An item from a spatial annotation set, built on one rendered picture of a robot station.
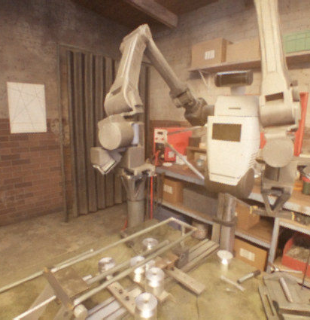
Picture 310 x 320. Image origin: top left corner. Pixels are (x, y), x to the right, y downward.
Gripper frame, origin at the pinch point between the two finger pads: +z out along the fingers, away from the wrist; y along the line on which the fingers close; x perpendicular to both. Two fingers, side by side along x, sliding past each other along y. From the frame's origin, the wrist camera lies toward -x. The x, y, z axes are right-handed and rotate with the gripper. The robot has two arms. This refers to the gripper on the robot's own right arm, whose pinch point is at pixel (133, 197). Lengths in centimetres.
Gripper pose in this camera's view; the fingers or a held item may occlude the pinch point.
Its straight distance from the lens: 59.7
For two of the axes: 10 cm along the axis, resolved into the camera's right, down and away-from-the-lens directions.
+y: 6.7, 1.6, -7.3
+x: 7.4, -1.4, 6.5
